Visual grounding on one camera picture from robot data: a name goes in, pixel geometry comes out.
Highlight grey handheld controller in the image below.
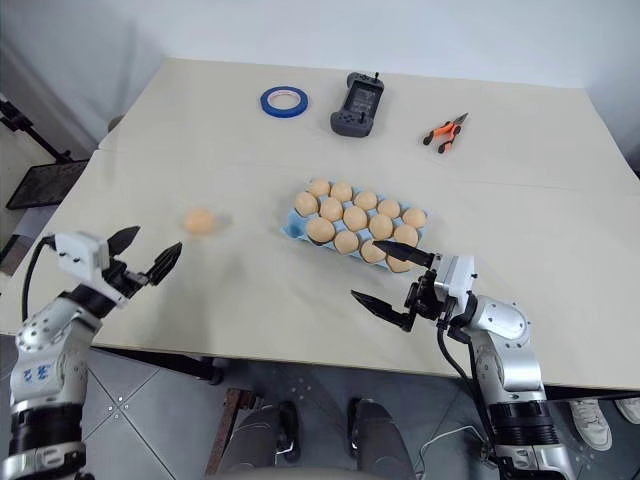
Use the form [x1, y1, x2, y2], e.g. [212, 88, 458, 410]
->
[329, 70, 386, 138]

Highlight rusty brown table leg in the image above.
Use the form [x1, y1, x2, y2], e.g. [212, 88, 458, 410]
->
[204, 386, 257, 477]

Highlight blue egg carton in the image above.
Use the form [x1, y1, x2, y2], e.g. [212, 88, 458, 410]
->
[281, 185, 427, 275]

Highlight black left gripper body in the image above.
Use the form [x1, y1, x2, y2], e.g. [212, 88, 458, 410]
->
[98, 257, 152, 305]

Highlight black flat stand base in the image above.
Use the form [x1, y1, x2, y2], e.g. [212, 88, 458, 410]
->
[5, 159, 92, 211]

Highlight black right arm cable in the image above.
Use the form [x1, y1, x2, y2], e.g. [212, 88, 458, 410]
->
[436, 318, 497, 454]

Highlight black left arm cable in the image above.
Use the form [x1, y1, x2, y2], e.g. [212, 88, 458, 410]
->
[21, 234, 57, 321]

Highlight dark rounded robot foot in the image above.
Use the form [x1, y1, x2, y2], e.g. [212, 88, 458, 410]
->
[348, 397, 402, 480]
[271, 399, 302, 462]

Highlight thin white floor cable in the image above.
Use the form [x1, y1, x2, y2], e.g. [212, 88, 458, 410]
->
[418, 423, 497, 467]

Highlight orange handled cutting pliers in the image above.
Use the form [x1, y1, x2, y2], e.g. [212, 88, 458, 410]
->
[421, 111, 471, 154]

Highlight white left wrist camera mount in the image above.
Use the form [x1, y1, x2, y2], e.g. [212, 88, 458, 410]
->
[53, 230, 111, 282]

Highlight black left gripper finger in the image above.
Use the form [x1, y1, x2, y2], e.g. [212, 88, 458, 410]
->
[145, 242, 184, 288]
[106, 225, 142, 262]

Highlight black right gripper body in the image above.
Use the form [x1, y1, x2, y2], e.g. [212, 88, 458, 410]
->
[404, 266, 452, 327]

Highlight black table support bar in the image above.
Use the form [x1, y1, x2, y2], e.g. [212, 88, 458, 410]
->
[99, 346, 227, 387]

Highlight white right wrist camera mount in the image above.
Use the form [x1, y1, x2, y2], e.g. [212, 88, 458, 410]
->
[431, 254, 477, 315]

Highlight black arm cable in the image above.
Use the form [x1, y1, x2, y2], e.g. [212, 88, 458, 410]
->
[21, 234, 57, 321]
[436, 318, 497, 454]

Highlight blue tape roll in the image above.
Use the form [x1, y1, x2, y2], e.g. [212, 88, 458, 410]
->
[258, 85, 312, 120]

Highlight white sneaker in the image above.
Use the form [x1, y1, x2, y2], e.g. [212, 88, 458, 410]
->
[569, 397, 614, 452]
[614, 396, 640, 426]

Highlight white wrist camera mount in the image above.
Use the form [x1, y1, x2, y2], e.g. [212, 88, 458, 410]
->
[53, 230, 111, 282]
[431, 254, 477, 315]

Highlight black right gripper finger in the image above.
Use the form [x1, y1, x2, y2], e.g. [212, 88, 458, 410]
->
[372, 239, 437, 269]
[349, 289, 415, 333]

